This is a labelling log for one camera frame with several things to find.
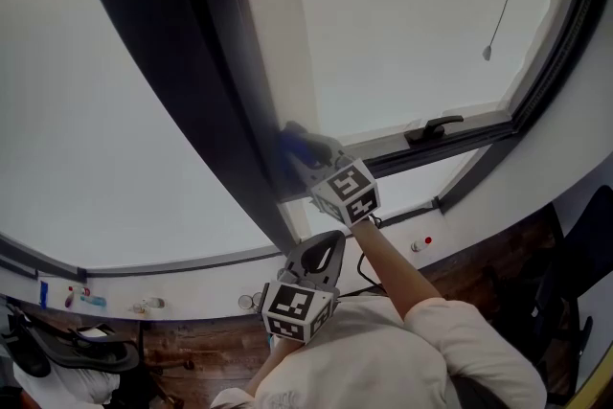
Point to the yellow wooden board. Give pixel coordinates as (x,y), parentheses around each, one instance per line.
(598,393)

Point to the person's left forearm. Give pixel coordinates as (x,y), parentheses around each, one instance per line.
(273,364)

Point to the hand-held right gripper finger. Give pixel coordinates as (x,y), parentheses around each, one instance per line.
(323,148)
(299,167)

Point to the blue tape strip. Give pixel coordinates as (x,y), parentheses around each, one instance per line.
(43,294)

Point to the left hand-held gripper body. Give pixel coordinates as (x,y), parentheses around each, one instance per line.
(292,306)

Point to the dark red bottle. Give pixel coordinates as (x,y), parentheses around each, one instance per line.
(70,299)

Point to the person's right forearm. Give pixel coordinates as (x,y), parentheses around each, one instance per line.
(392,268)

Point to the blue cleaning cloth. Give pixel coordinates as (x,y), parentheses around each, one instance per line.
(292,143)

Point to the person's white sweatshirt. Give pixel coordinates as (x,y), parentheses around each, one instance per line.
(373,359)

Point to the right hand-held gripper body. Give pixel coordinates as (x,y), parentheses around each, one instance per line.
(347,189)

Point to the red-capped clear bottle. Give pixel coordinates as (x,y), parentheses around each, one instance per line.
(420,244)

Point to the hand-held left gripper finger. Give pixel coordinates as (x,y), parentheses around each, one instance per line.
(335,273)
(296,261)

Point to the black mesh office chair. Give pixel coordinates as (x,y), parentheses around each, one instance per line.
(86,349)

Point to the clear plastic bottle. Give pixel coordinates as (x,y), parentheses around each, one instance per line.
(154,302)

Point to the light blue label bottle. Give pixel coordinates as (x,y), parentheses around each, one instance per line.
(93,301)

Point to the small orange-tinted bottle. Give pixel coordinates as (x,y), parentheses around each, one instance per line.
(137,308)

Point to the small round cup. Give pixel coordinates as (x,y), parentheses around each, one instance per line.
(257,300)
(245,302)

